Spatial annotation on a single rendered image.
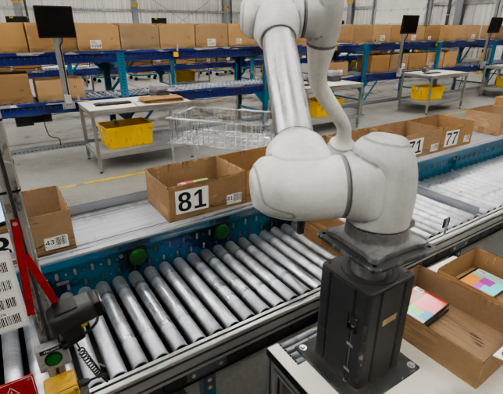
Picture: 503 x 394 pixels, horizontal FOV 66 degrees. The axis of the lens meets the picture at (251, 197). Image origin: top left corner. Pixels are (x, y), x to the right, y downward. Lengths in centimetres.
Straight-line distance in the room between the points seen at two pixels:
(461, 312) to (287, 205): 91
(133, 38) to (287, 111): 536
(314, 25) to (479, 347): 112
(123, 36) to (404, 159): 557
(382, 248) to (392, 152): 23
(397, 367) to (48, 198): 148
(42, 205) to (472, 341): 170
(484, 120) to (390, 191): 282
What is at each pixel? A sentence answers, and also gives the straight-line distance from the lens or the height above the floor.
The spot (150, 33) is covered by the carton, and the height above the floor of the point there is 159.
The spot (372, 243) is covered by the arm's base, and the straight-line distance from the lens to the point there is 98.
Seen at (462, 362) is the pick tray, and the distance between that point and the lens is 133.
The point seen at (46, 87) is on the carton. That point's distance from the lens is 581.
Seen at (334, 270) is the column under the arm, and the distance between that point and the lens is 108.
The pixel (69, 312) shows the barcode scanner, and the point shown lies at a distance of 100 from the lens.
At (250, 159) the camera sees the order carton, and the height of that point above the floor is 99.
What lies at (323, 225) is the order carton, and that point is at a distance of 177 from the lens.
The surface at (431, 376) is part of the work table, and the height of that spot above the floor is 75.
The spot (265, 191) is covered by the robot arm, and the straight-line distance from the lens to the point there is 86.
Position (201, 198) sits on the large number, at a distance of 176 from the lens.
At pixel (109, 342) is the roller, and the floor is 75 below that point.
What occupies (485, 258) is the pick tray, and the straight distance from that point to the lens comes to 184.
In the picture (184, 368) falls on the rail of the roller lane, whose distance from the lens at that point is 134.
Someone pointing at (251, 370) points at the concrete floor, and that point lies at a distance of 226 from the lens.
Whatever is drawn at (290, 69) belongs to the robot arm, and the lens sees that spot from 110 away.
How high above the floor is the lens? 167
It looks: 24 degrees down
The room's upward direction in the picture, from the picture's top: straight up
